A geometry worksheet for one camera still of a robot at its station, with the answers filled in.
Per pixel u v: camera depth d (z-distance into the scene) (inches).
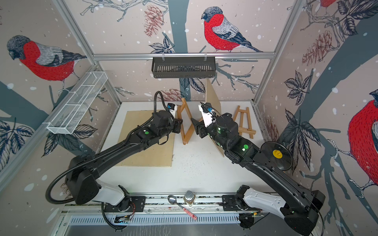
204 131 22.0
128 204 26.6
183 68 41.9
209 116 20.7
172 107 27.0
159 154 35.3
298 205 15.0
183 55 37.3
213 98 41.3
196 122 22.2
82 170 16.4
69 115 28.6
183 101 31.3
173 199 29.5
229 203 28.7
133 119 40.2
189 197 25.9
